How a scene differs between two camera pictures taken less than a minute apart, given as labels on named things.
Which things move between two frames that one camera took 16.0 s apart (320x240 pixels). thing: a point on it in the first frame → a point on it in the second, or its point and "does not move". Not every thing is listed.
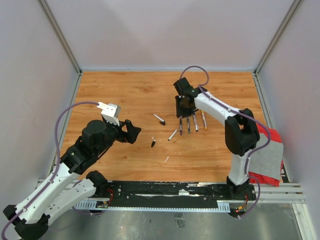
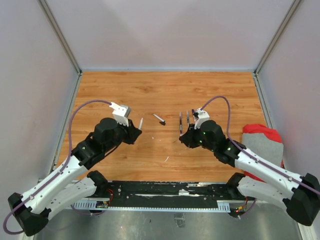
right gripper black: x=180 y=112 → x=188 y=138
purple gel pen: x=180 y=119 does not move
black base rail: x=170 y=193 does not move
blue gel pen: x=188 y=124 does not move
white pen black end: x=158 y=117 does not move
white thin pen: x=172 y=134 → x=140 y=124
